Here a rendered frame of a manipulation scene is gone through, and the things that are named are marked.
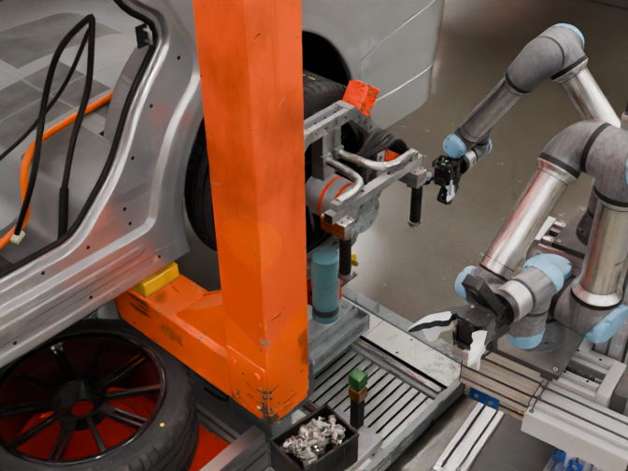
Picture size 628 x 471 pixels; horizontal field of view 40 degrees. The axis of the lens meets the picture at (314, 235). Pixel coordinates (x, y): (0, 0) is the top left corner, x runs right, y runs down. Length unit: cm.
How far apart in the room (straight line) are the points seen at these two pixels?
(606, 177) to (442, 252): 204
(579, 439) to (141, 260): 128
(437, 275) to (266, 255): 179
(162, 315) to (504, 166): 238
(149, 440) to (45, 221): 74
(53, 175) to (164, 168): 36
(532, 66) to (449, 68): 286
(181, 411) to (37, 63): 136
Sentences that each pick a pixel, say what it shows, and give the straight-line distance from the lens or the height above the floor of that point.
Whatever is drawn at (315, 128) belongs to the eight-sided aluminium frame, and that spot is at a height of 112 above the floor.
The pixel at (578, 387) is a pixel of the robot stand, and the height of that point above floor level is 76.
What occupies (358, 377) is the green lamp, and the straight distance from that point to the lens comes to 239.
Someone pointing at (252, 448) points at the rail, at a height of 36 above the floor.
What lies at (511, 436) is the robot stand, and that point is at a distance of 290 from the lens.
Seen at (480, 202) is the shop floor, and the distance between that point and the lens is 421.
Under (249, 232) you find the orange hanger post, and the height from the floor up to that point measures 118.
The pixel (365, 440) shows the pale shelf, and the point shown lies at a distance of 252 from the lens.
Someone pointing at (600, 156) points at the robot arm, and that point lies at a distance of 190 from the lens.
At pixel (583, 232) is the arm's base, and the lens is 268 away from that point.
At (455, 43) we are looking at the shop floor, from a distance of 571.
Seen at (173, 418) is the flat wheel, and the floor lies 50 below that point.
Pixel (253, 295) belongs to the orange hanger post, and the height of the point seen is 98.
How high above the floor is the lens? 240
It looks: 38 degrees down
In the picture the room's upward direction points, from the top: 1 degrees counter-clockwise
